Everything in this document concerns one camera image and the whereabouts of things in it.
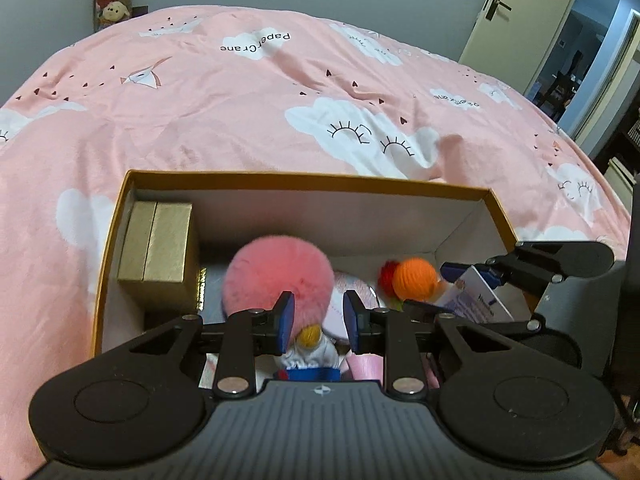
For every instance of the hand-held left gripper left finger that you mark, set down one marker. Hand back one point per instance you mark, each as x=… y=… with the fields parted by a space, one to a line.
x=286 y=317

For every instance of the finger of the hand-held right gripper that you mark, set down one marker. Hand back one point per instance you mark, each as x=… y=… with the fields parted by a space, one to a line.
x=527 y=327
x=520 y=267

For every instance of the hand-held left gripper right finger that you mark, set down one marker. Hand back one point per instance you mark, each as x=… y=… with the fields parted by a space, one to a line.
x=352 y=322

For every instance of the white round case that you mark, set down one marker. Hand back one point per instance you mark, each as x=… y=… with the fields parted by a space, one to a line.
x=357 y=285

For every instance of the pink fabric pouch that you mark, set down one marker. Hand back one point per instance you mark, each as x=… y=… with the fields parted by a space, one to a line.
x=367 y=367

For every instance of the pink fluffy pom-pom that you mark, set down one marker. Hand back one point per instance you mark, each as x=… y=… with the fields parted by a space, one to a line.
x=275 y=270

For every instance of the white printed card packet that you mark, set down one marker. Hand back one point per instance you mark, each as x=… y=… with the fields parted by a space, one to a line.
x=475 y=300

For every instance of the orange crochet ball charm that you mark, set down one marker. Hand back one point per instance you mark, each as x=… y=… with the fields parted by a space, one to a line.
x=415 y=280

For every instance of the orange cardboard box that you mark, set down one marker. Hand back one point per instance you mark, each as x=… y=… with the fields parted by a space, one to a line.
x=310 y=215

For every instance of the gold gift box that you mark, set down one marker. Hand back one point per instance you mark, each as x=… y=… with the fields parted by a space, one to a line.
x=165 y=245

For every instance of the duck plush toy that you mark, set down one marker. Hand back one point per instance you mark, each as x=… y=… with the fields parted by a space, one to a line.
x=310 y=355

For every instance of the dark wooden chair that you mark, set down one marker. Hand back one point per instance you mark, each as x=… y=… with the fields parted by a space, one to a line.
x=556 y=94

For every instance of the cream room door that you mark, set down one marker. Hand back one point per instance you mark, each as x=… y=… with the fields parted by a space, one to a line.
x=525 y=25

